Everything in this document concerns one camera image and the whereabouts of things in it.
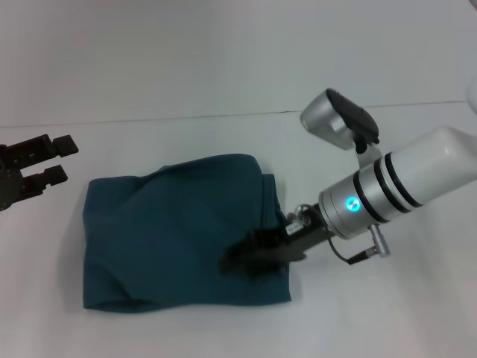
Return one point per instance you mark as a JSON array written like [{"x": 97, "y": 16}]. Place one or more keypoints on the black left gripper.
[{"x": 15, "y": 175}]

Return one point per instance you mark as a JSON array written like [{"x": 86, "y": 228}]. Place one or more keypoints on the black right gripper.
[{"x": 290, "y": 238}]

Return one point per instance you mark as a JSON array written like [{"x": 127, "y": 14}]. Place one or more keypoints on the teal t-shirt with FREE print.
[{"x": 179, "y": 235}]

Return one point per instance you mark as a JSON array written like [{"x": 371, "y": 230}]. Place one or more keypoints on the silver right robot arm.
[{"x": 402, "y": 179}]

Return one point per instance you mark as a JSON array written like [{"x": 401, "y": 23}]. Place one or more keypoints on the right wrist camera housing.
[{"x": 343, "y": 119}]

